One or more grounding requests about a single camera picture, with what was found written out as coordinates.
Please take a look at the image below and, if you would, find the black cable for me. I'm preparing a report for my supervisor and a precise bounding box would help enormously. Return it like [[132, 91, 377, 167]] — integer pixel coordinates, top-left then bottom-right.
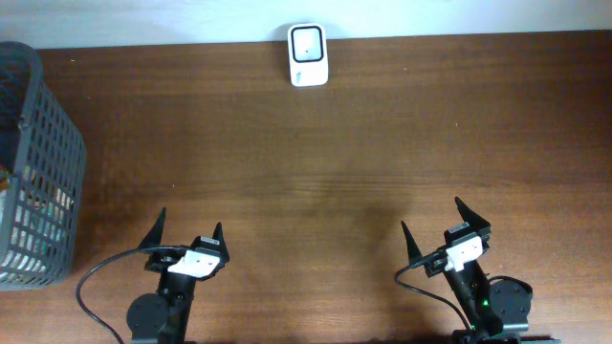
[[394, 247, 477, 335], [75, 245, 187, 344]]

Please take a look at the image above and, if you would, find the glutinous rice bag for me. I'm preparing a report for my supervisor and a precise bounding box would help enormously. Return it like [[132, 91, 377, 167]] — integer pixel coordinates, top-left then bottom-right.
[[1, 169, 79, 291]]

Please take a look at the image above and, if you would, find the right black cable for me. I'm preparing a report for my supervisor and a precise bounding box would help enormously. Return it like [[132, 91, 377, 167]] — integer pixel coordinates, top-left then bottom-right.
[[394, 247, 477, 335]]

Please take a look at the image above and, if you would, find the left black cable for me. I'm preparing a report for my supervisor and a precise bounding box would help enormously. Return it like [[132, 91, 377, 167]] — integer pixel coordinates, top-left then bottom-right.
[[75, 245, 187, 344]]

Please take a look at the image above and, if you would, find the white barcode scanner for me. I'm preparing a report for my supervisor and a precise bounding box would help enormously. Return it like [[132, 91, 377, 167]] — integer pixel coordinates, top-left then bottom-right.
[[287, 23, 329, 87]]

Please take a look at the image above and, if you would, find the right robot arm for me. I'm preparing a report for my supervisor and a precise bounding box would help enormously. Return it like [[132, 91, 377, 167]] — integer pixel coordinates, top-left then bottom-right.
[[394, 197, 558, 344]]

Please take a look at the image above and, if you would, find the grey plastic mesh basket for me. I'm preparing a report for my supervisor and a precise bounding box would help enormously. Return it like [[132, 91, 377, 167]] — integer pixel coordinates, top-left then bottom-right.
[[1, 41, 87, 291]]

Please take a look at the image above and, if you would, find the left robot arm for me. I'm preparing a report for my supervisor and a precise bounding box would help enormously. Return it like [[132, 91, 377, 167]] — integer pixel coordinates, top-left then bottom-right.
[[126, 210, 230, 343]]

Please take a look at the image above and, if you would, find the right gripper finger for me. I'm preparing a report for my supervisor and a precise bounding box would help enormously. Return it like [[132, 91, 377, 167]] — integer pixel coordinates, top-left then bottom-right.
[[401, 221, 423, 266], [454, 196, 491, 229]]

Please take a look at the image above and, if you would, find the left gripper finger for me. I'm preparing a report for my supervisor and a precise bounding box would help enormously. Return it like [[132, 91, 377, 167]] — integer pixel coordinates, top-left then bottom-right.
[[138, 207, 166, 249], [212, 223, 225, 252]]

